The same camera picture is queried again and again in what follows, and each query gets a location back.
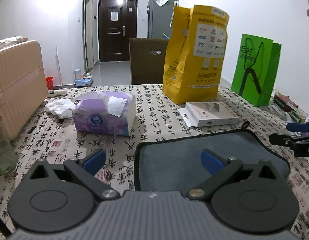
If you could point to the red bucket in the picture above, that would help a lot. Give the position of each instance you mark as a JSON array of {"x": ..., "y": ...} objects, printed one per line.
[{"x": 50, "y": 83}]

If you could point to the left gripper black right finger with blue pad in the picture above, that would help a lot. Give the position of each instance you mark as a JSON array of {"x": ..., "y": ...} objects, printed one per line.
[{"x": 249, "y": 198}]

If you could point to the tan suitcase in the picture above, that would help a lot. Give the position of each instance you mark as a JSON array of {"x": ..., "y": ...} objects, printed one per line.
[{"x": 22, "y": 85}]

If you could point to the yellow paper bag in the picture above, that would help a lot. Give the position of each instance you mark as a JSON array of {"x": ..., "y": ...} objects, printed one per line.
[{"x": 195, "y": 54}]

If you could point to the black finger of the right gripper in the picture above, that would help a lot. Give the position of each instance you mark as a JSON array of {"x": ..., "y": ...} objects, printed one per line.
[{"x": 298, "y": 144}]

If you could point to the dark grey towel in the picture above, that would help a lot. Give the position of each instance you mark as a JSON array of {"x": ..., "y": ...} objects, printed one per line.
[{"x": 183, "y": 163}]

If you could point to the dark brown door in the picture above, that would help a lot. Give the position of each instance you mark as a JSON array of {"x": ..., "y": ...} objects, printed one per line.
[{"x": 117, "y": 22}]

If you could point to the white flat box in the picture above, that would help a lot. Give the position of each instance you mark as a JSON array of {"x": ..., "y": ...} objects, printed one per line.
[{"x": 205, "y": 114}]

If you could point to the purple tissue pack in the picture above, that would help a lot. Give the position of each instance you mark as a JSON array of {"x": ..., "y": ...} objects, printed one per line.
[{"x": 105, "y": 113}]

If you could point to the clear glass cup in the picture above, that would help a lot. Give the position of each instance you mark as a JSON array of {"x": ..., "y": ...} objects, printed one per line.
[{"x": 8, "y": 159}]

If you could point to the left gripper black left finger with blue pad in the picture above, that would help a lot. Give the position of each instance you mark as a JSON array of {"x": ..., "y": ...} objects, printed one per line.
[{"x": 52, "y": 198}]

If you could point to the calligraphy print tablecloth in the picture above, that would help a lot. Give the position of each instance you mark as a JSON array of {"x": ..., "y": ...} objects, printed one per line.
[{"x": 157, "y": 119}]

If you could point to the green paper bag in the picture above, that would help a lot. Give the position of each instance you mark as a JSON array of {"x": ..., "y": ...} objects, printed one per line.
[{"x": 256, "y": 69}]

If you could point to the grey refrigerator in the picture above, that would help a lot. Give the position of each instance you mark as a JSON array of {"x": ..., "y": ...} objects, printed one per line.
[{"x": 160, "y": 14}]

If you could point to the crumpled white tissue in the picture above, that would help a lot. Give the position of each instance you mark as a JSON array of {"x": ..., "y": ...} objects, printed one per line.
[{"x": 62, "y": 108}]

